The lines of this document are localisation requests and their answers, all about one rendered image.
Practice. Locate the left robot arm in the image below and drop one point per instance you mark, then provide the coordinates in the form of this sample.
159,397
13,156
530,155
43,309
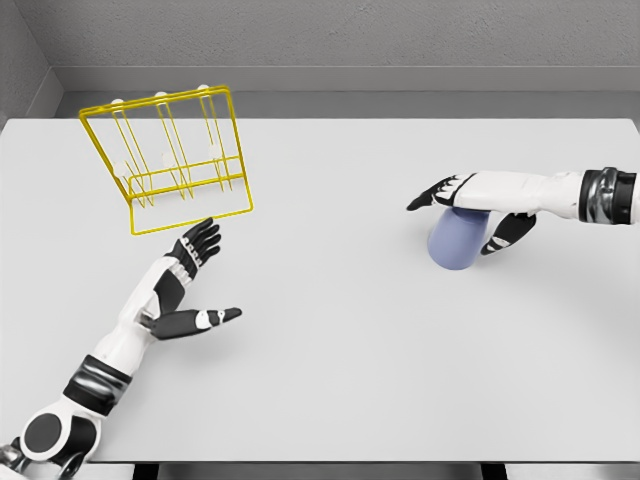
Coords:
85,390

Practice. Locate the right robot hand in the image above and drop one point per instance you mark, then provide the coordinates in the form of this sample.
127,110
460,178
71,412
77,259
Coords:
492,190

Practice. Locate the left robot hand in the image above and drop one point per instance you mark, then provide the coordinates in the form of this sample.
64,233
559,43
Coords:
167,287

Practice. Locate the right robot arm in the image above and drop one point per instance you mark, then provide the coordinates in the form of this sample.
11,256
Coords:
597,196

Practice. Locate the blue cup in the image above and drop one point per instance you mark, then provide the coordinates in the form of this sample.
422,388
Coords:
454,240

